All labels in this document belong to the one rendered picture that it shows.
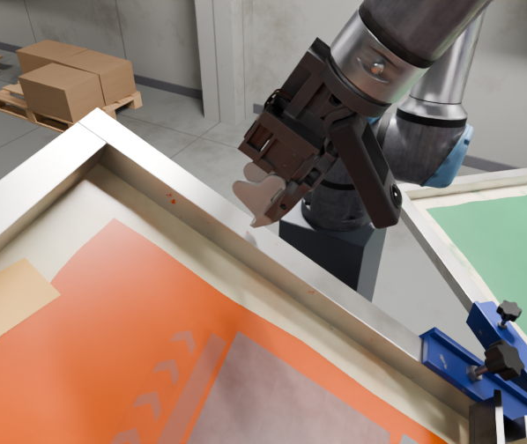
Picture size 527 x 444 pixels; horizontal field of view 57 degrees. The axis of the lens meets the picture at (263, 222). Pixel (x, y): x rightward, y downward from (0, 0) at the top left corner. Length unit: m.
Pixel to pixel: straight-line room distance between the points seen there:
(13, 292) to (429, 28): 0.40
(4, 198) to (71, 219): 0.07
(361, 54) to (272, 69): 3.52
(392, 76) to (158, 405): 0.34
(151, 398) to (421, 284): 2.26
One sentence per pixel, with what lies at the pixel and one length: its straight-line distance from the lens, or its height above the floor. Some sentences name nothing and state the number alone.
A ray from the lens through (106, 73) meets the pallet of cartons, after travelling 4.08.
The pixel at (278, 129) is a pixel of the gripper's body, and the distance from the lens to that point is 0.44.
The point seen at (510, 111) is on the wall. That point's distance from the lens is 3.50.
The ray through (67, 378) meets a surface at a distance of 0.45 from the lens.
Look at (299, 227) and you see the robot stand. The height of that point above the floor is 1.19.
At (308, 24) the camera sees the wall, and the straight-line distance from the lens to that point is 3.68.
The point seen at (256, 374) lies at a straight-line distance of 0.52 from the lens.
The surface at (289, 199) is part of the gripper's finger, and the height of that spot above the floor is 1.53.
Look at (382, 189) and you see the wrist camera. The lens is 0.46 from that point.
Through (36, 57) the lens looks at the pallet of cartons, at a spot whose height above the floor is 0.37.
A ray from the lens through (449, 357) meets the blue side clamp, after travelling 0.67.
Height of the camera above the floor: 1.80
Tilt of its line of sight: 39 degrees down
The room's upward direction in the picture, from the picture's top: straight up
